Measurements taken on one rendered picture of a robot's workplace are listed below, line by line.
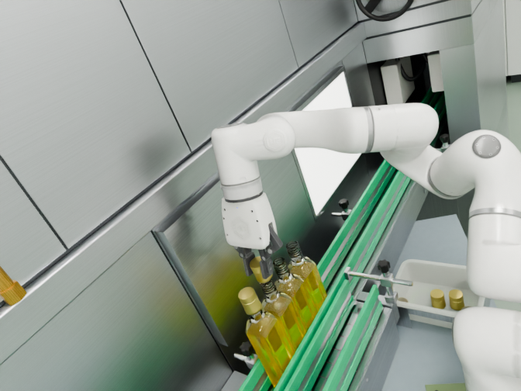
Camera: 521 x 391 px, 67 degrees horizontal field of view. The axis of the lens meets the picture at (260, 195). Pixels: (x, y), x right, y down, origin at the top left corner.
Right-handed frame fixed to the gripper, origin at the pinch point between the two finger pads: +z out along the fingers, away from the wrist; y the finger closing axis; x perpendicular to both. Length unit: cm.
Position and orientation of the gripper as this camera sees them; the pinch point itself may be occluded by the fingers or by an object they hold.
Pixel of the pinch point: (258, 265)
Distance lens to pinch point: 81.6
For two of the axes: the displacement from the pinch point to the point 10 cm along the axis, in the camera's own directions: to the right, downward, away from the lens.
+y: 8.0, 0.2, -6.1
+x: 5.8, -3.3, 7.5
